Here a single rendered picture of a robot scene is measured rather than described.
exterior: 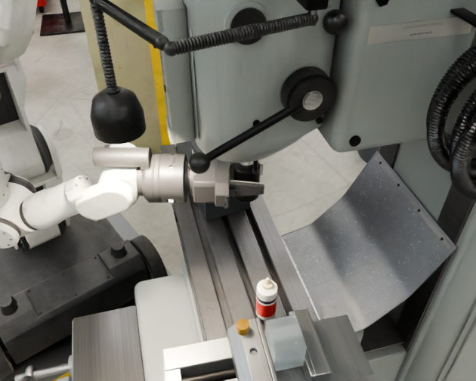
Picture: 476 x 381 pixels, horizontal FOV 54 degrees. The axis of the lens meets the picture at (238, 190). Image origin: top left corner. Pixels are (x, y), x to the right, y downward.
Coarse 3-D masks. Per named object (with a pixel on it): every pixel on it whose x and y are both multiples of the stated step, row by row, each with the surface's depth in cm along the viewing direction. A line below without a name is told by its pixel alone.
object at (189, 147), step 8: (176, 144) 125; (184, 144) 116; (192, 144) 109; (184, 152) 118; (192, 152) 110; (232, 200) 115; (200, 208) 118; (208, 208) 113; (216, 208) 114; (232, 208) 117; (240, 208) 118; (248, 208) 119; (208, 216) 115; (216, 216) 116
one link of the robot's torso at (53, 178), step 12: (48, 132) 128; (48, 144) 125; (60, 168) 133; (36, 180) 131; (48, 180) 131; (60, 180) 134; (48, 228) 149; (60, 228) 153; (24, 240) 147; (36, 240) 149
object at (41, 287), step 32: (96, 224) 169; (0, 256) 158; (32, 256) 158; (64, 256) 158; (96, 256) 155; (128, 256) 152; (0, 288) 148; (32, 288) 145; (64, 288) 145; (96, 288) 146; (128, 288) 153; (0, 320) 134; (32, 320) 137; (64, 320) 143; (32, 352) 142
